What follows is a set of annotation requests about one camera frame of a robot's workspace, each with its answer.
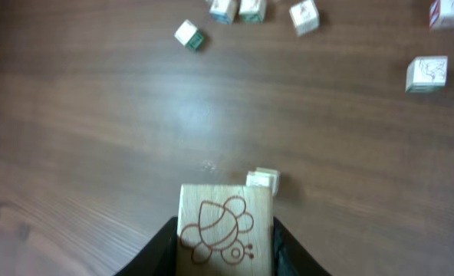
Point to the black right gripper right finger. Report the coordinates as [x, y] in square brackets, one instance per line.
[290, 257]

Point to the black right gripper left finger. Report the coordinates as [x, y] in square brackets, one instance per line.
[158, 256]

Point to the red U letter block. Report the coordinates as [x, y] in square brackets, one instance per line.
[225, 230]

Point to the tree picture green block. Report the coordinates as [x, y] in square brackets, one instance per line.
[262, 177]

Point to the plant picture wooden block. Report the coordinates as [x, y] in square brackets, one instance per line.
[305, 17]

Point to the green Z letter block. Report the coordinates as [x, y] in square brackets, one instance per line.
[189, 36]

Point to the green V letter block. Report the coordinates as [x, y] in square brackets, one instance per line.
[426, 74]

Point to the green N letter block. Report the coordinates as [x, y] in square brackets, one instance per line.
[252, 11]

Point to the blue letter block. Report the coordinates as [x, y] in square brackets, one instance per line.
[224, 11]

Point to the leaf picture red block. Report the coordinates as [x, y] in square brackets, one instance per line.
[441, 14]

